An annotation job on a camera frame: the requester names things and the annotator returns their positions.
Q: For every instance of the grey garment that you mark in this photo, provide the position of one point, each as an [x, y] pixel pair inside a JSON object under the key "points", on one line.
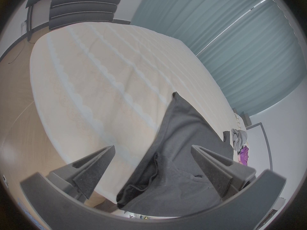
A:
{"points": [[238, 138]]}

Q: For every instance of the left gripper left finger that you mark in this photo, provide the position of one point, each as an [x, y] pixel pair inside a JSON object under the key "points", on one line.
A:
{"points": [[93, 174]]}

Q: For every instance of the white printed pillow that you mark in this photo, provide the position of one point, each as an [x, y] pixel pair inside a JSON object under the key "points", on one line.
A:
{"points": [[238, 121]]}

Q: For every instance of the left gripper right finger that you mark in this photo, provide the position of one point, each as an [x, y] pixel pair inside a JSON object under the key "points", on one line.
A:
{"points": [[220, 174]]}

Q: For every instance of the blue-green curtain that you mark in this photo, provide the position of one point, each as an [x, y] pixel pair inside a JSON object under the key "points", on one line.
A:
{"points": [[179, 13], [259, 68]]}

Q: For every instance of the black T-shirt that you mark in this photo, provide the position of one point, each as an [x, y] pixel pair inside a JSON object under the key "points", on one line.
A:
{"points": [[177, 140]]}

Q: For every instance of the bed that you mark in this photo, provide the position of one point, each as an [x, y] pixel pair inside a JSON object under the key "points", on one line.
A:
{"points": [[96, 80]]}

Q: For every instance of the purple satin garment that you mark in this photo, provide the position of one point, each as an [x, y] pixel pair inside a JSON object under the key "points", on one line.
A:
{"points": [[244, 156]]}

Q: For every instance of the black chest of drawers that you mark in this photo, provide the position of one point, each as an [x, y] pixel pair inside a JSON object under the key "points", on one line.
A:
{"points": [[84, 8]]}

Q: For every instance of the grey bedside table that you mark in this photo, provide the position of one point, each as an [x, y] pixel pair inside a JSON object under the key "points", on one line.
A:
{"points": [[245, 118]]}

